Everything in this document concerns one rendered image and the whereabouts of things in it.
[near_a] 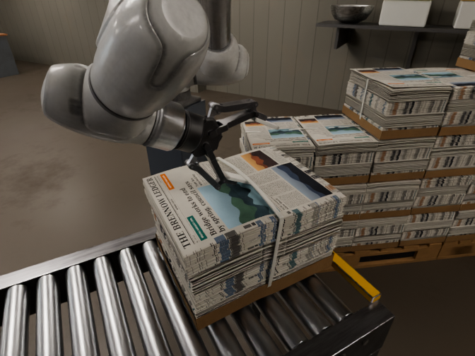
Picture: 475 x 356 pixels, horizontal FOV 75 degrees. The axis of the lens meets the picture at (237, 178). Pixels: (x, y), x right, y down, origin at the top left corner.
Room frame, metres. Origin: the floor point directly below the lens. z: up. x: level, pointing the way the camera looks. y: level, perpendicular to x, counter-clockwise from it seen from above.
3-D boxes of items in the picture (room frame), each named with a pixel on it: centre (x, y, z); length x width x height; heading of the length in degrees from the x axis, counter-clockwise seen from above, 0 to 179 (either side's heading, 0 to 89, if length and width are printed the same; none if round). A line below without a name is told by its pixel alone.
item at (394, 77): (1.49, -0.75, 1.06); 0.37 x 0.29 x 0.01; 9
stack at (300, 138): (1.46, -0.61, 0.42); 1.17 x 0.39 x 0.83; 98
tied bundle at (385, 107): (1.48, -0.75, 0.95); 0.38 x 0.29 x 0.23; 9
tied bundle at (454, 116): (1.52, -1.04, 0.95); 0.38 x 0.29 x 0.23; 8
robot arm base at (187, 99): (1.28, 0.29, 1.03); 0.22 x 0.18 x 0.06; 152
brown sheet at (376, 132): (1.48, -0.75, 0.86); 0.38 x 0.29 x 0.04; 9
